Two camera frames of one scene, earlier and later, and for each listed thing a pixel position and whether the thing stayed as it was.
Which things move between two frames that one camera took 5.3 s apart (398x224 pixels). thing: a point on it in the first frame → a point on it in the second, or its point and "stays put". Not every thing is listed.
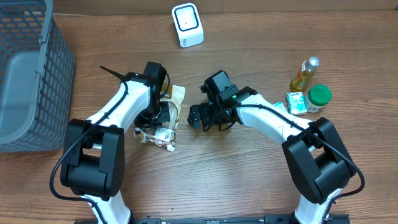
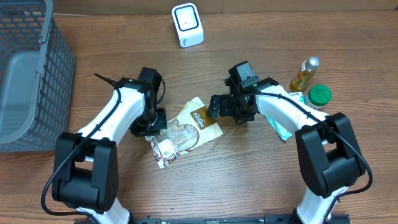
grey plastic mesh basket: (37, 68) stays put
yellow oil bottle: (306, 71) stays put
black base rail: (269, 219) stays put
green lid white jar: (318, 96) stays put
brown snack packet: (165, 135) → (189, 126)
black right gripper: (200, 112) → (221, 105)
